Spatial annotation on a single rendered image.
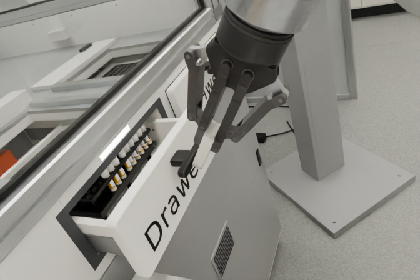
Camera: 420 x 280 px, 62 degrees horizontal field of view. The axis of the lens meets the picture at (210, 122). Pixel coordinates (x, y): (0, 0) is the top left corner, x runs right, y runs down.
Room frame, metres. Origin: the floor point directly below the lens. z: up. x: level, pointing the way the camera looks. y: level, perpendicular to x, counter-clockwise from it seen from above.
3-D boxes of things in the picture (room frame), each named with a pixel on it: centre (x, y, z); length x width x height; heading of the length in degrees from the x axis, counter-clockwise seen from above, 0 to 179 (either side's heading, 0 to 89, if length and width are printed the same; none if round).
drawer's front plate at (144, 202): (0.44, 0.08, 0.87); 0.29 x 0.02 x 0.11; 149
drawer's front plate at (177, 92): (0.75, -0.02, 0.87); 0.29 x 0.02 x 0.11; 149
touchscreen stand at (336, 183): (1.19, -0.45, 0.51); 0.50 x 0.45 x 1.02; 18
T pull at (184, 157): (0.43, 0.05, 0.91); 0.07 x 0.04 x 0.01; 149
